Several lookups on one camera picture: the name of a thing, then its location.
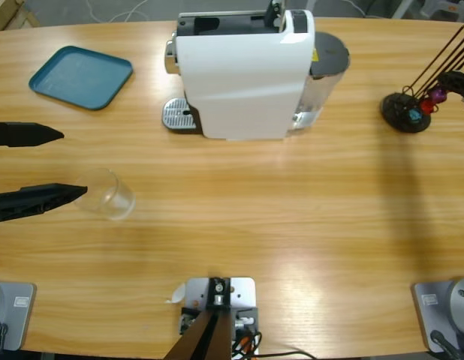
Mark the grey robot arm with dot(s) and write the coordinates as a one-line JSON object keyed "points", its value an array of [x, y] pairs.
{"points": [[461, 300], [14, 315]]}

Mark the white capsule coffee machine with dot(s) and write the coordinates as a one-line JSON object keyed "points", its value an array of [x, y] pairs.
{"points": [[235, 75]]}

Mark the black capsule holder with rods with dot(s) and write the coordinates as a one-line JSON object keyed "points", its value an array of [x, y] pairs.
{"points": [[395, 108]]}

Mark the metal drip tray grid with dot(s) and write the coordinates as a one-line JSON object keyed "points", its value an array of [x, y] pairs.
{"points": [[175, 112]]}

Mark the red coffee capsule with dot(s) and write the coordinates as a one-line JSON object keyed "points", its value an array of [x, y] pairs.
{"points": [[427, 107]]}

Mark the dark mount post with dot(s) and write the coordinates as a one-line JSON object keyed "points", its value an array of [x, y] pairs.
{"points": [[205, 333]]}

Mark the clear glass cup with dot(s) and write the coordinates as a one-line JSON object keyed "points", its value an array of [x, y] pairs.
{"points": [[115, 202]]}

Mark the white mount block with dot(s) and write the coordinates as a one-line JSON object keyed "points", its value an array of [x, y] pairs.
{"points": [[243, 292]]}

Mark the blue coffee capsule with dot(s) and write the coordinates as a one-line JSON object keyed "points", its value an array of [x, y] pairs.
{"points": [[415, 115]]}

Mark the clear water tank dark lid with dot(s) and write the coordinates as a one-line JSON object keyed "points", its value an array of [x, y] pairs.
{"points": [[329, 52]]}

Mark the purple coffee capsule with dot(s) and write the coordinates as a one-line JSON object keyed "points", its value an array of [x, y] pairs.
{"points": [[439, 94]]}

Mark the white paper tag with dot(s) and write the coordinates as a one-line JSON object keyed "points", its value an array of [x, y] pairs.
{"points": [[177, 294]]}

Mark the teal plastic tray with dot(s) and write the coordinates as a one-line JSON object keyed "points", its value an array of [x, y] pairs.
{"points": [[80, 77]]}

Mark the grey coffee machine lever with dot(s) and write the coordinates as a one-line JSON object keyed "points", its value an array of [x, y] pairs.
{"points": [[272, 15]]}

